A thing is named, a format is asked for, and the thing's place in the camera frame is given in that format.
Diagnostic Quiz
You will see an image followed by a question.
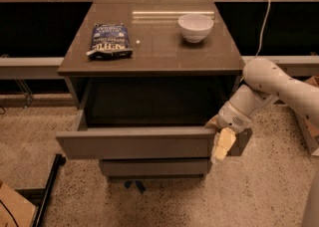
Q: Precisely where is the black metal stand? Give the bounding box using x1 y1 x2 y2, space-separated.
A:
17 153 66 227

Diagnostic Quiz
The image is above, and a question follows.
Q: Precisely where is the white cable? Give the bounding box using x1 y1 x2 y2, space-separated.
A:
239 0 272 83

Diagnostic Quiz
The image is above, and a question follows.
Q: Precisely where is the grey drawer cabinet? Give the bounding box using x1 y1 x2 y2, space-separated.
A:
58 0 243 179

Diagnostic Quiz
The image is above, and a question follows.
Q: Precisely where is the cardboard box left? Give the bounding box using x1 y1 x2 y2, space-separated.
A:
0 182 36 227

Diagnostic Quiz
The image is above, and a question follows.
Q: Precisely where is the blue chip bag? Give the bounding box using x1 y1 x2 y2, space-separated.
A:
87 24 133 60

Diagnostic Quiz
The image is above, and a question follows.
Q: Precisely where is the grey drawer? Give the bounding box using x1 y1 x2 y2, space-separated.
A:
56 111 216 160
99 158 211 177

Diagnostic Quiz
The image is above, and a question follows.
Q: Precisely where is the grey top drawer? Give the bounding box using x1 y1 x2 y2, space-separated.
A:
56 111 216 160

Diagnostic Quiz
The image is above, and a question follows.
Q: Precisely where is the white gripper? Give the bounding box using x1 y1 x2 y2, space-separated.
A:
205 102 251 160

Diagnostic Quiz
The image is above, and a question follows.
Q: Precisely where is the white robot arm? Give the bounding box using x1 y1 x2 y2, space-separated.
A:
205 58 319 227

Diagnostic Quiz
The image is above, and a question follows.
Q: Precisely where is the grey bottom drawer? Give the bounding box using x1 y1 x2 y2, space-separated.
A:
99 158 211 177

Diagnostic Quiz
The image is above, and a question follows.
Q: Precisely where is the white ceramic bowl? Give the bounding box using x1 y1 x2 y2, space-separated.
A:
177 14 214 43

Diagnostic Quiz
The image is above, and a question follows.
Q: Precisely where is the blue tape mark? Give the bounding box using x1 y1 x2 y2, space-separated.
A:
124 180 146 194

